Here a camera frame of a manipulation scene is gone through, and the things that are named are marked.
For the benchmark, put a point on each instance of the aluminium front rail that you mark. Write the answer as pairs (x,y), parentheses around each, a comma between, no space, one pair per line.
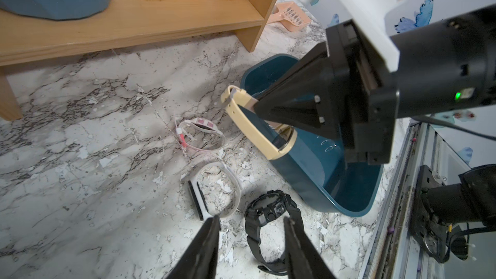
(393,252)

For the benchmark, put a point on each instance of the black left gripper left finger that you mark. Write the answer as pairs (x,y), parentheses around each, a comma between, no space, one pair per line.
(200,259)

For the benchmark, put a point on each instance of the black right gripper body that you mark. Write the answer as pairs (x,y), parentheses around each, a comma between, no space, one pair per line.
(445,66)

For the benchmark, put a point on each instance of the wooden plant shelf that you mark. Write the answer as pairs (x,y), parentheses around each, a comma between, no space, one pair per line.
(128,23)

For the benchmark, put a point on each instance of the pink strap watch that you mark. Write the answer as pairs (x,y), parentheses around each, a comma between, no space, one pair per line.
(200,134)

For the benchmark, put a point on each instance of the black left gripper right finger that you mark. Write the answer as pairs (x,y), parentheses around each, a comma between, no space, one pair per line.
(302,259)

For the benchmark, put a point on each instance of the dark teal storage box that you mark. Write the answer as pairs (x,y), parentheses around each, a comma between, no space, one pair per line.
(315,166)

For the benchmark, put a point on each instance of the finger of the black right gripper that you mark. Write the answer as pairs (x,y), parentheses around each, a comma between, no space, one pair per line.
(311,95)

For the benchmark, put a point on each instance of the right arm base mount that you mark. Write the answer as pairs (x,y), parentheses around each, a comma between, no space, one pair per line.
(441,214)

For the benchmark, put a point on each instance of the beige strap watch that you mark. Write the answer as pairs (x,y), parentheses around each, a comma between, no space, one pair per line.
(233,98)

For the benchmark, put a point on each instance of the black digital watch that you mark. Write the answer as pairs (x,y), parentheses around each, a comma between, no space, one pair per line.
(264,233)

